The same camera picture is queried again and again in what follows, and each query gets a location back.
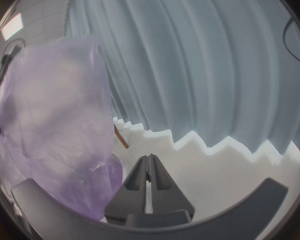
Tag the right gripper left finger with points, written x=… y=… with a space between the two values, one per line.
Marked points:
x=130 y=199

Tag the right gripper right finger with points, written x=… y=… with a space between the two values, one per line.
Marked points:
x=165 y=196

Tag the purple plastic bag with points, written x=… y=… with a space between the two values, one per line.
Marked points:
x=52 y=109

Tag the wooden chair white cushions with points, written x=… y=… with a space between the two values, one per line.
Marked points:
x=120 y=136

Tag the pale blue curtain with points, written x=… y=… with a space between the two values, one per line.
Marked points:
x=190 y=59

